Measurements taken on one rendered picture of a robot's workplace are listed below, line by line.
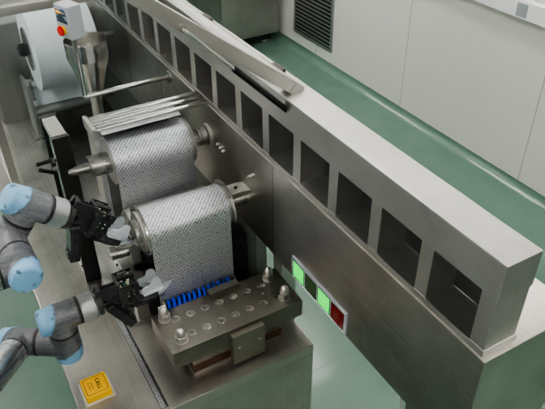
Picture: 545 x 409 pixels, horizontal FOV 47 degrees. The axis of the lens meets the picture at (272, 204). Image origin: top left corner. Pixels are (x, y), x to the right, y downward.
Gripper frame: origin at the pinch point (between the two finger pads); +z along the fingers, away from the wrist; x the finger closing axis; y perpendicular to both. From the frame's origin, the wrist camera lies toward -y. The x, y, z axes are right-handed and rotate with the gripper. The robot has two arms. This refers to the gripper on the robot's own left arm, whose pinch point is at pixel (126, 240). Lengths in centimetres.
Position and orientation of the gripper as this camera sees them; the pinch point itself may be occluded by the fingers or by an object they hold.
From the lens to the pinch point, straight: 176.3
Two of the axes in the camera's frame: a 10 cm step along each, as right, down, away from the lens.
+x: -5.0, -5.1, 7.0
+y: 5.5, -8.1, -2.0
